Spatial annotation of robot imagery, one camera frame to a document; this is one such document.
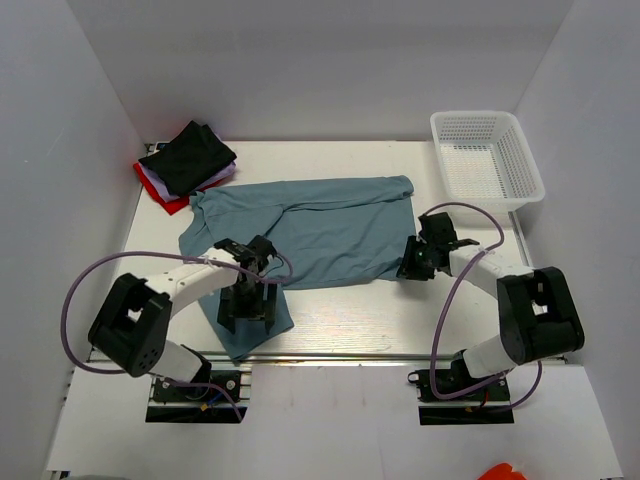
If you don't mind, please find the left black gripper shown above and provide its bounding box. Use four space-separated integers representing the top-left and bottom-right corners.
218 278 278 333

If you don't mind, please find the teal blue t-shirt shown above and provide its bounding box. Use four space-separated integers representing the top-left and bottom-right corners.
179 176 415 360

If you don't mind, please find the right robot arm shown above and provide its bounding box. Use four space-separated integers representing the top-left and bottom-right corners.
397 212 585 399

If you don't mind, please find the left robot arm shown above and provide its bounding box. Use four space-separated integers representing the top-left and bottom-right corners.
88 236 279 399

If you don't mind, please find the red folded t-shirt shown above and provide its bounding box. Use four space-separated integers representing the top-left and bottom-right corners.
133 163 190 215

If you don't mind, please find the white plastic basket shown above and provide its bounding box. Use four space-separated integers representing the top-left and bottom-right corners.
430 110 545 213

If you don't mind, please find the black folded t-shirt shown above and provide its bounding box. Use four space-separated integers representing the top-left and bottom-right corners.
140 121 237 196

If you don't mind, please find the orange object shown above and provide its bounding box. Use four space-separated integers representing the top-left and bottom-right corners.
478 463 527 480

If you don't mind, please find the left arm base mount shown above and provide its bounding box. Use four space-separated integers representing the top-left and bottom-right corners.
145 367 251 424

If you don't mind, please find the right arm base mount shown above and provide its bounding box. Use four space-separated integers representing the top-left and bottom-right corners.
407 367 516 427

